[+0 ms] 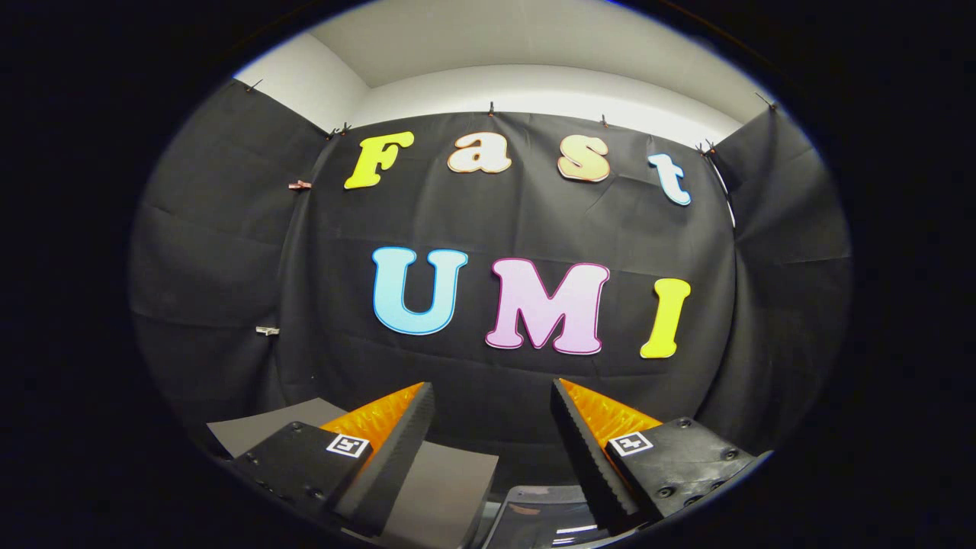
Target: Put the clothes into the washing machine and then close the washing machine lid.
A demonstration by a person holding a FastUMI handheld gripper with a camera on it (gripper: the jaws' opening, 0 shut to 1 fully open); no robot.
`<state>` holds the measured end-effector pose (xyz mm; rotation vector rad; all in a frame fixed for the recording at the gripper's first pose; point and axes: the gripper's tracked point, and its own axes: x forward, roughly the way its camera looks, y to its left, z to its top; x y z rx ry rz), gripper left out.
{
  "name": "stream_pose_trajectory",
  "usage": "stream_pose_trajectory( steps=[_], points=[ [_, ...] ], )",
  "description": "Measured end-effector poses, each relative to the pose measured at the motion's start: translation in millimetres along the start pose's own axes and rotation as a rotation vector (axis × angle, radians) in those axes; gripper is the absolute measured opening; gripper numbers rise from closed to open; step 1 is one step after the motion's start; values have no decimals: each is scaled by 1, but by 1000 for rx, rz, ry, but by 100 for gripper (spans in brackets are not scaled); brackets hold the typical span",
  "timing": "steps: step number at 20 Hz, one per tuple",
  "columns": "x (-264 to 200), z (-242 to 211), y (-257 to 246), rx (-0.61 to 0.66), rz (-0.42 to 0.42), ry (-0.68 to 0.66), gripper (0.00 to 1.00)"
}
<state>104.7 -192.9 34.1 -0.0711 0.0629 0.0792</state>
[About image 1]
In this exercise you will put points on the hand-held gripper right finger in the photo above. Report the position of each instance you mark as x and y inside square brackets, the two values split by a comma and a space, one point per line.
[587, 457]

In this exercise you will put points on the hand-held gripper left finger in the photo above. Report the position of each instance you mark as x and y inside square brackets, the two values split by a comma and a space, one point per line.
[396, 457]

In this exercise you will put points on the dark grey washing machine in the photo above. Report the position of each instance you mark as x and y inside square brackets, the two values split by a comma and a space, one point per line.
[485, 528]

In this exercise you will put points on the grey cabinet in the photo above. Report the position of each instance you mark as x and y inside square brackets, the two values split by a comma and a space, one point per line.
[442, 496]

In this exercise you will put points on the red cloth clip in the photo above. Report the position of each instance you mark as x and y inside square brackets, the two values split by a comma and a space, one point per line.
[300, 184]

